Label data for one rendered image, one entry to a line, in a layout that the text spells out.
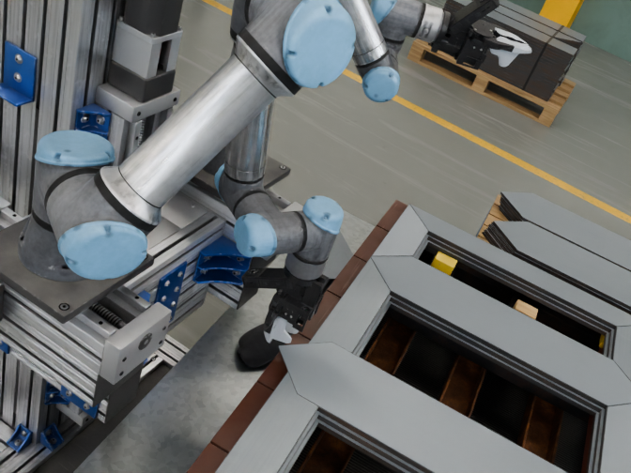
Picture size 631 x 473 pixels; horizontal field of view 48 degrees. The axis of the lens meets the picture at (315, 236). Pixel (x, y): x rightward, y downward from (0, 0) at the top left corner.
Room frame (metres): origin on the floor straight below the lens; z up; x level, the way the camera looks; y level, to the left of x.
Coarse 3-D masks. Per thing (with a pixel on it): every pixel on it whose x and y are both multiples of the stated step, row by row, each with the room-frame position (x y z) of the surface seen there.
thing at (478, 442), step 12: (468, 420) 1.07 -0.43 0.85; (468, 432) 1.04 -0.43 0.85; (480, 432) 1.06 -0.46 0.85; (492, 432) 1.07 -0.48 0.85; (468, 444) 1.01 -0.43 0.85; (480, 444) 1.02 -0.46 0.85; (492, 444) 1.04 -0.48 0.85; (456, 456) 0.97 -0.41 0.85; (468, 456) 0.98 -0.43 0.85; (480, 456) 0.99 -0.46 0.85; (492, 456) 1.00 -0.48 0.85; (456, 468) 0.94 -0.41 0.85; (468, 468) 0.95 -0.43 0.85; (480, 468) 0.96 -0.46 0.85; (492, 468) 0.97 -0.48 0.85
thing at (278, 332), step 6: (276, 318) 1.07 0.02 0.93; (282, 318) 1.07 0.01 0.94; (276, 324) 1.07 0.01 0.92; (282, 324) 1.07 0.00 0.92; (276, 330) 1.07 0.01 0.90; (282, 330) 1.07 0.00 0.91; (270, 336) 1.07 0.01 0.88; (276, 336) 1.07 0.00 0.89; (282, 336) 1.07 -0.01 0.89; (288, 336) 1.07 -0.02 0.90; (288, 342) 1.07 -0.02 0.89
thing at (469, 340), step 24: (432, 240) 1.72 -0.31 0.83; (480, 264) 1.68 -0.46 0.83; (528, 288) 1.65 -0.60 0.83; (384, 312) 1.35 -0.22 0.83; (408, 312) 1.38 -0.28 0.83; (576, 312) 1.62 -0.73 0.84; (456, 336) 1.35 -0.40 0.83; (504, 360) 1.33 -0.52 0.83; (552, 384) 1.30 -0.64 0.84; (600, 408) 1.27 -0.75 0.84; (312, 432) 0.92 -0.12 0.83; (336, 432) 0.94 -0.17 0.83; (360, 432) 0.95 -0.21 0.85; (600, 432) 1.20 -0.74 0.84; (288, 456) 0.84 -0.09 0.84; (384, 456) 0.93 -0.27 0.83; (600, 456) 1.12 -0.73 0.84
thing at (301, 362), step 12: (300, 348) 1.10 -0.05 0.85; (312, 348) 1.11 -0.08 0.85; (324, 348) 1.13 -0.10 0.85; (288, 360) 1.05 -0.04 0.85; (300, 360) 1.07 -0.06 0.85; (312, 360) 1.08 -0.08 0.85; (288, 372) 1.02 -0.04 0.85; (300, 372) 1.04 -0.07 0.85; (312, 372) 1.05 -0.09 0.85; (300, 384) 1.00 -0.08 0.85
